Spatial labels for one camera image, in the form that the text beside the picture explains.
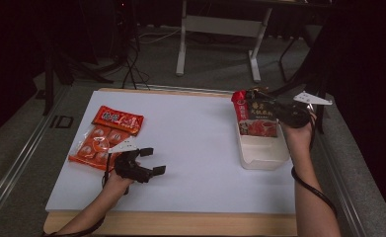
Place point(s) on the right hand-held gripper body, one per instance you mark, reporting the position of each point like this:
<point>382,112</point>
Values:
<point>294,115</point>

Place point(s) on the clear orange snack packet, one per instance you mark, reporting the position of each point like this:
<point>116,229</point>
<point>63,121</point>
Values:
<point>92,148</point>

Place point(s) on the red black instant noodle packet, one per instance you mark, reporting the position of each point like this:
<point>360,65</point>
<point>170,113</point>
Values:
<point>258,126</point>

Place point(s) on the black tripod stand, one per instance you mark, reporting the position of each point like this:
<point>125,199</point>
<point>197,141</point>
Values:
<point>49,85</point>

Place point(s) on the person's left hand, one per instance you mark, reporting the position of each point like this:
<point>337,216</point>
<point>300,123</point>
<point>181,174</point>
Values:
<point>118,186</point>

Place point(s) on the white metal desk frame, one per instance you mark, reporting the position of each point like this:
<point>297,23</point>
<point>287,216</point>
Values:
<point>220,26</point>

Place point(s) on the small red snack packet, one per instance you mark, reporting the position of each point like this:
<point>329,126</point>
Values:
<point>118,120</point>

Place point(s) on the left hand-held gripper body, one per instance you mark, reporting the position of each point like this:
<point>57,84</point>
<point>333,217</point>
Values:
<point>128,164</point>

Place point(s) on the metal floor rail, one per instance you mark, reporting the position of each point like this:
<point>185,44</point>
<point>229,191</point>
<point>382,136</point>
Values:
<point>13,168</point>
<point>345,197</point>

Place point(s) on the wooden table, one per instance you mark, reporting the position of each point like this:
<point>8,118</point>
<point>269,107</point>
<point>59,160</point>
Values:
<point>180,223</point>

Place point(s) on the white plastic bin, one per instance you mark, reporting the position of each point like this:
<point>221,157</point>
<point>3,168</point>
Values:
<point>263,154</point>

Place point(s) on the person's right hand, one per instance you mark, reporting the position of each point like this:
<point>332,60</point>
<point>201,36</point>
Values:
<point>299,136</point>

